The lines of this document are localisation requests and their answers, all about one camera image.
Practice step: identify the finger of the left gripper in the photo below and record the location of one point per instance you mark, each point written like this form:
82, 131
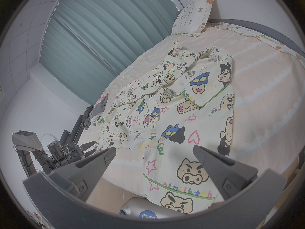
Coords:
90, 153
88, 145

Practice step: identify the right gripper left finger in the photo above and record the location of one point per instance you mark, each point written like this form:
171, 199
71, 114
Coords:
82, 176

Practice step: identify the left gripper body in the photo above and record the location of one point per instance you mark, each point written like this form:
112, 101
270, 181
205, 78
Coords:
76, 153

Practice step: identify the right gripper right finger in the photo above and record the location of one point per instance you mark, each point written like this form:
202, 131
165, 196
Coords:
232, 178

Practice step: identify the white printed pyjama top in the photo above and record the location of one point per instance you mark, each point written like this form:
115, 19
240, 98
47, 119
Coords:
178, 108

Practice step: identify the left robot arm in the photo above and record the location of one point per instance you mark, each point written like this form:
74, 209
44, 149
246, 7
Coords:
26, 139

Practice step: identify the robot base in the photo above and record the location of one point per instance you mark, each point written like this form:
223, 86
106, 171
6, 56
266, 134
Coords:
143, 209

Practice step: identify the black garment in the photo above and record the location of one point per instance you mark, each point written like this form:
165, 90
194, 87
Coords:
87, 118

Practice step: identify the grey garment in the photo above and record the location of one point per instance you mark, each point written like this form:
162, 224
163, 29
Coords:
99, 110

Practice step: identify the pink garment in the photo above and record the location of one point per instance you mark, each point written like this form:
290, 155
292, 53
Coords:
102, 99

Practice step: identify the bed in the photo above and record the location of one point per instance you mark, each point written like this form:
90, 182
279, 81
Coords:
262, 92

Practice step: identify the blue-green curtain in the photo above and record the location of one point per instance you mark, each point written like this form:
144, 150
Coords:
107, 44

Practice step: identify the white printed pillow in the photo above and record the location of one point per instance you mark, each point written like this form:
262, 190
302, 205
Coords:
194, 15

